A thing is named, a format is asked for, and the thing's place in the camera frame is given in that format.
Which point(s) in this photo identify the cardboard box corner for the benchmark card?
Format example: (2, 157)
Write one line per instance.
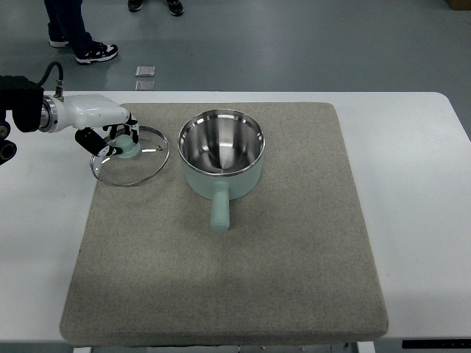
(459, 4)

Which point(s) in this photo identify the person black white sneaker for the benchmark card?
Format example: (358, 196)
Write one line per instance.
(58, 42)
(99, 52)

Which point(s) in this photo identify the person black shoe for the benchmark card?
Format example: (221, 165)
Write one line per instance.
(175, 7)
(134, 5)

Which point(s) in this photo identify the metal floor plate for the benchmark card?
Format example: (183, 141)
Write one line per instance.
(145, 71)

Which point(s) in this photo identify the black panel under table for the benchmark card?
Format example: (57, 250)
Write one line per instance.
(437, 344)

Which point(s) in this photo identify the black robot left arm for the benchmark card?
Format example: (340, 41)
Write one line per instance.
(33, 110)

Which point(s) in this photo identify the person left black white sneaker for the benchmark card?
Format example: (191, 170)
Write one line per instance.
(99, 52)

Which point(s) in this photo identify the grey felt mat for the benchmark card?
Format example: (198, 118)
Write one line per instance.
(294, 268)

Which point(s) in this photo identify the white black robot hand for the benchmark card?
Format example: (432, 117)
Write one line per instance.
(85, 111)

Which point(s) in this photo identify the glass lid with green knob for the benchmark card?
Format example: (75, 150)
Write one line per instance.
(138, 162)

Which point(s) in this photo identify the person right black white sneaker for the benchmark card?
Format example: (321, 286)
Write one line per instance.
(58, 42)

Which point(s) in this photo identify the mint green saucepan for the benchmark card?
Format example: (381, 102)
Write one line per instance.
(222, 153)

